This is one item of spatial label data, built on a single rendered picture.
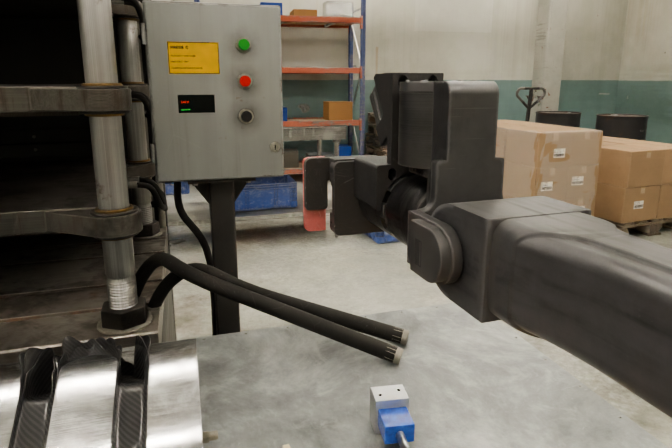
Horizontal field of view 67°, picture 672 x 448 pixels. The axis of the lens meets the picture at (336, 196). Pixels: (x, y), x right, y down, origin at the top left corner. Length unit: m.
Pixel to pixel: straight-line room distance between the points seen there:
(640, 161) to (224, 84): 4.05
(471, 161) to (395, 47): 7.19
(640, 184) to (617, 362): 4.67
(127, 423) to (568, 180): 3.87
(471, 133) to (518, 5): 8.06
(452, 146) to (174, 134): 0.95
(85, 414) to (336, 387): 0.39
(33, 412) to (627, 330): 0.67
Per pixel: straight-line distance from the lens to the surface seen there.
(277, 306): 1.00
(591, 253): 0.24
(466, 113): 0.33
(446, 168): 0.33
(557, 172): 4.19
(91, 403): 0.74
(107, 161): 1.11
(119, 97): 1.08
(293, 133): 4.03
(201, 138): 1.22
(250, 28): 1.23
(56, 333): 1.25
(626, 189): 4.81
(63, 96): 1.12
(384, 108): 0.41
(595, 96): 9.19
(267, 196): 4.26
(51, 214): 1.21
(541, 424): 0.89
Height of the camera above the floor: 1.30
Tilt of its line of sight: 13 degrees down
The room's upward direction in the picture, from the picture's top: straight up
